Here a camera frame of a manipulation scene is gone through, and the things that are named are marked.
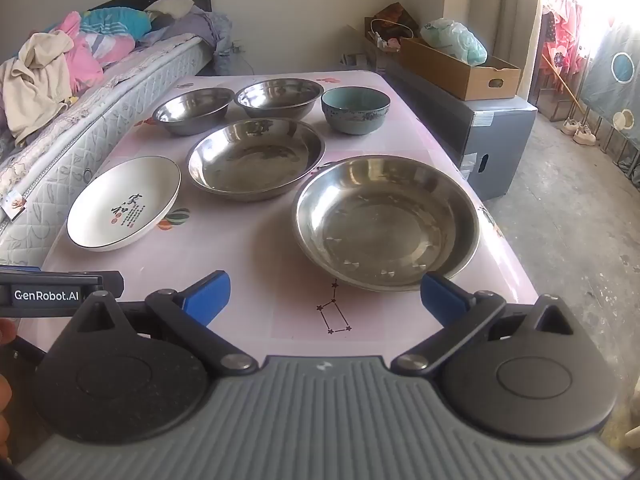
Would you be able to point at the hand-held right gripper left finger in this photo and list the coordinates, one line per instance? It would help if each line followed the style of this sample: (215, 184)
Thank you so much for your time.
(207, 300)

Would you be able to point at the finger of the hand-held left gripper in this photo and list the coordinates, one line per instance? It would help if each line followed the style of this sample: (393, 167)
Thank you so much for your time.
(110, 282)

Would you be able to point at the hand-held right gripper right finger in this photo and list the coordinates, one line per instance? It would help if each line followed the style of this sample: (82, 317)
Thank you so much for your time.
(442, 297)

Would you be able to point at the white ceramic plate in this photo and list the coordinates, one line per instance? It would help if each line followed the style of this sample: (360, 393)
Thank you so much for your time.
(120, 200)

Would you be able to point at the large steel basin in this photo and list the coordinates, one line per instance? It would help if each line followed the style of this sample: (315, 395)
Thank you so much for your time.
(255, 160)

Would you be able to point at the small steel bowl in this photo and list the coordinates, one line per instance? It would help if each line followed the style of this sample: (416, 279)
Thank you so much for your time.
(192, 110)

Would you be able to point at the teal ceramic bowl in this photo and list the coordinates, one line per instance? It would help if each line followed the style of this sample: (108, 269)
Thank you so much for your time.
(355, 110)

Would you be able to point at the medium steel bowl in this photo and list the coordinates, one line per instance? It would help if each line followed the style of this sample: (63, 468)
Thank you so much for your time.
(277, 97)

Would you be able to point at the person's left hand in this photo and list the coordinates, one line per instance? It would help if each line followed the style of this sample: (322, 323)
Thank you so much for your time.
(6, 332)

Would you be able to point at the pink printed tablecloth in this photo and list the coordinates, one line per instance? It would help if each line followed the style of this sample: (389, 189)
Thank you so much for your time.
(260, 270)

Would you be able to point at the white quilted mattress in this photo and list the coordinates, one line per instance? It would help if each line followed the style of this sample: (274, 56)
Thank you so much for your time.
(100, 125)

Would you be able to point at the grey box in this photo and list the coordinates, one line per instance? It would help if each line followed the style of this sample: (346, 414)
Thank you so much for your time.
(490, 140)

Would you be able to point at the white shoe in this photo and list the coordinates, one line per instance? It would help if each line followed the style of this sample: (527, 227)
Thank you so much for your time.
(569, 127)
(585, 136)

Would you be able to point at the cream garment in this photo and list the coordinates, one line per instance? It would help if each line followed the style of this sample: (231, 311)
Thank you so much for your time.
(35, 80)

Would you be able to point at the long cardboard box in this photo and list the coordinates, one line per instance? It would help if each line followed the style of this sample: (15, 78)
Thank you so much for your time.
(475, 82)

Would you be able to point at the metal rack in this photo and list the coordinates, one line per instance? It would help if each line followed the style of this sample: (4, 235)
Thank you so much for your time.
(607, 147)

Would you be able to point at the pink jacket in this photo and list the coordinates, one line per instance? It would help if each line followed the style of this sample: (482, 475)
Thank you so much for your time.
(85, 60)

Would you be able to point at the wooden stick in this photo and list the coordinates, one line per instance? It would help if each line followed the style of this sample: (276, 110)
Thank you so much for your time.
(562, 80)

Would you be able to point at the pale green plastic bag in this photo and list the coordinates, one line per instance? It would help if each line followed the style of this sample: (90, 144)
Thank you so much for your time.
(455, 40)

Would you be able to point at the teal striped cloth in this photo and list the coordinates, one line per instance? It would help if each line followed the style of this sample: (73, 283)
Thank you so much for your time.
(117, 22)

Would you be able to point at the purple grey blanket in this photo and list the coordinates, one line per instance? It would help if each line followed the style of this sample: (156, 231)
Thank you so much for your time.
(200, 30)

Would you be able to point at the blue cloth with circles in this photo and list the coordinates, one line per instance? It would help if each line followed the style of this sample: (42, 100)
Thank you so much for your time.
(615, 85)

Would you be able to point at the cream pillow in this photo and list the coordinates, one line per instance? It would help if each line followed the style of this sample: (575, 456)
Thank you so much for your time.
(170, 7)

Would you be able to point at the dark patterned bag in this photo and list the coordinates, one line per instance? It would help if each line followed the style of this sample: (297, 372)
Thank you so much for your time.
(397, 17)

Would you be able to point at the pink hanging clothes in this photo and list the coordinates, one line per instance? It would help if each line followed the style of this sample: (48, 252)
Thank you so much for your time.
(565, 35)

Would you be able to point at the beige window curtain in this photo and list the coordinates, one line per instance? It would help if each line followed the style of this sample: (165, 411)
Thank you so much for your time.
(520, 10)

